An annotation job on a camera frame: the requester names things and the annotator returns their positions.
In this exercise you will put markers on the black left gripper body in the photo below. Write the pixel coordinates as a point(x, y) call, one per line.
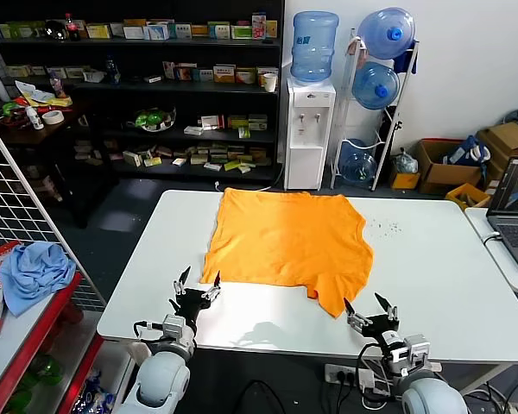
point(192, 302)

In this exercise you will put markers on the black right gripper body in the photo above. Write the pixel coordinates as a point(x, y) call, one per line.
point(382, 328)

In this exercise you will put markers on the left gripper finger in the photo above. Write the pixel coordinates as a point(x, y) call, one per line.
point(180, 284)
point(215, 290)

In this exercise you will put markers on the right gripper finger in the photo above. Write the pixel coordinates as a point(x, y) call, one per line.
point(390, 311)
point(356, 320)

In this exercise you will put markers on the orange t-shirt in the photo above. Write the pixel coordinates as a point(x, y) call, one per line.
point(285, 241)

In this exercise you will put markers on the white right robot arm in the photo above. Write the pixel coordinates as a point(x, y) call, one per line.
point(431, 397)

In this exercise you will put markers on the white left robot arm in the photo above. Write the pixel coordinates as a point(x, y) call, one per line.
point(162, 379)

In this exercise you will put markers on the white power strip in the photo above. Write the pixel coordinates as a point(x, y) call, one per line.
point(345, 374)

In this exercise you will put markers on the small yellow box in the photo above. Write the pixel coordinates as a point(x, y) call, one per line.
point(405, 181)

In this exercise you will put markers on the blue snack pack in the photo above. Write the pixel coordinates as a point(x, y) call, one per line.
point(90, 394)

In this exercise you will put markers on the yellow plastic bin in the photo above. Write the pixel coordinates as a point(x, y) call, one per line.
point(466, 194)

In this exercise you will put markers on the light blue crumpled cloth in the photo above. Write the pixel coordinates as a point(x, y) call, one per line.
point(36, 276)

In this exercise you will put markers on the open cardboard box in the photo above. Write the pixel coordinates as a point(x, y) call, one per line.
point(449, 177)

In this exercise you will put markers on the grey laptop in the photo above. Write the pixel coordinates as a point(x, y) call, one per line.
point(511, 224)

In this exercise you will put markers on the tilted blue water jug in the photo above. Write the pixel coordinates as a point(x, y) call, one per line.
point(358, 166)
point(384, 32)
point(373, 86)

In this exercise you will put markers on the dark plastic bag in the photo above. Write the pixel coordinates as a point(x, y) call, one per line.
point(406, 163)

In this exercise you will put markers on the dark wooden side table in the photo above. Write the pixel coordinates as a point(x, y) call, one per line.
point(82, 172)

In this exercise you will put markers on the black shelving unit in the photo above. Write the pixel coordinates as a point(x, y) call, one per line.
point(259, 142)

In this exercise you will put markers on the green plastic bottle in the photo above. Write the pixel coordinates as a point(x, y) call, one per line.
point(47, 371)

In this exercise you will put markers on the red white medicine box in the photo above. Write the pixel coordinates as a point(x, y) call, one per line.
point(211, 122)

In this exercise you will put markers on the bowl of green fruit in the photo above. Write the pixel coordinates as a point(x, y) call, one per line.
point(151, 118)

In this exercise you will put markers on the white water dispenser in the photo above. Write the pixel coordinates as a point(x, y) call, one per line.
point(308, 142)

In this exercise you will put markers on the blue shopping bag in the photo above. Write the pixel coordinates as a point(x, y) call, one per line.
point(466, 153)

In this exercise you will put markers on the small red snack bag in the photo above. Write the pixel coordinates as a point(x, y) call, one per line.
point(2, 251)

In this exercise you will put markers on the white tape roll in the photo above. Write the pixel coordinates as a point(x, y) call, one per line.
point(52, 117)

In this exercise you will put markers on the closed cardboard box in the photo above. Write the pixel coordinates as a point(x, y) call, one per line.
point(507, 136)

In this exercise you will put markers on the white paper cup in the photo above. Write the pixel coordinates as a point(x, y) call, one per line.
point(269, 83)

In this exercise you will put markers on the orange white medicine box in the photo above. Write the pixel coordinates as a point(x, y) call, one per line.
point(224, 74)

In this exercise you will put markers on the small white bottle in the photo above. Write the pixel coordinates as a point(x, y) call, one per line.
point(34, 120)

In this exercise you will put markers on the dark blue bottle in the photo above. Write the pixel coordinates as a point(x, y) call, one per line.
point(112, 71)

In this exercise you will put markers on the white metal jug rack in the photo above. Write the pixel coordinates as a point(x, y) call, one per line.
point(408, 86)

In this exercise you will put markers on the purple drink bottle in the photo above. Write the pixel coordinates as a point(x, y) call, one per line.
point(58, 86)

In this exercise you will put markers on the dark blue hanging cloth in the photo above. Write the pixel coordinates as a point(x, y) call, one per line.
point(408, 58)

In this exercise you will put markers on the upright blue water jug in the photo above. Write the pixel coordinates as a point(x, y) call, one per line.
point(314, 47)

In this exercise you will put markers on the red white tall box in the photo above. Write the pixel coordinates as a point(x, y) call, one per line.
point(259, 26)

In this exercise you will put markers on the cola bottle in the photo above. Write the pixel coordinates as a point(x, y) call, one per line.
point(72, 28)

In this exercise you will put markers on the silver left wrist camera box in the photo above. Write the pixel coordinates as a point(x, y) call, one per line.
point(172, 325)

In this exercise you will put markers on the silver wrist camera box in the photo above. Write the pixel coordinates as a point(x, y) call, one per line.
point(416, 349)
point(172, 325)

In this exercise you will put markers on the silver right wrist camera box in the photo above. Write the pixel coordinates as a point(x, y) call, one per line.
point(416, 349)

